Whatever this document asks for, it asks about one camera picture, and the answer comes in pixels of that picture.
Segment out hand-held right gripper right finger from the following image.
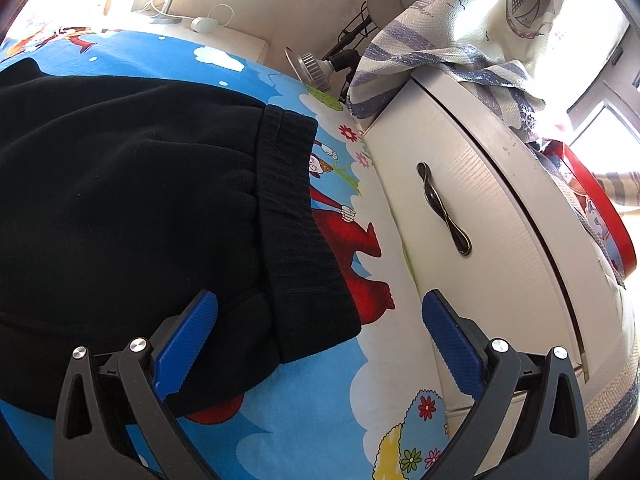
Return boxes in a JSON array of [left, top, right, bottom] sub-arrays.
[[421, 289, 591, 480]]

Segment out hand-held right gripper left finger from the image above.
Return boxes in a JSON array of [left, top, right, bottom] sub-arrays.
[[54, 289, 221, 480]]

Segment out black pants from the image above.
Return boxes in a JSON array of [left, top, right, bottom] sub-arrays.
[[0, 57, 362, 421]]

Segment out white cabinet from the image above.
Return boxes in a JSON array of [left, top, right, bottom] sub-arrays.
[[362, 67, 631, 461]]

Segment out blue cartoon printed bed sheet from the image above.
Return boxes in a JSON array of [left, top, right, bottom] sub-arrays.
[[0, 27, 448, 480]]

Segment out striped woven cloth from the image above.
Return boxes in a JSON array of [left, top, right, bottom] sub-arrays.
[[585, 280, 640, 461]]

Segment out red box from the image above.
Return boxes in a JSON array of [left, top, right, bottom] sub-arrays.
[[537, 140, 640, 286]]

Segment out window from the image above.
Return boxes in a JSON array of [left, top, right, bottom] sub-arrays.
[[567, 80, 640, 211]]

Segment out metal spotlight bulb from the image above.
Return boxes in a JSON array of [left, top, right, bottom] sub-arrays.
[[285, 47, 358, 92]]

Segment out white nightstand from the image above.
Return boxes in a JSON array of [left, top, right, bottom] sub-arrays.
[[165, 22, 271, 63]]

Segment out striped white blue towel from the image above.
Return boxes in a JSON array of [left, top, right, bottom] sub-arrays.
[[347, 0, 631, 133]]

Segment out dark metal cabinet handle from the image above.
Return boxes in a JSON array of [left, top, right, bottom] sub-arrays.
[[416, 161, 472, 256]]

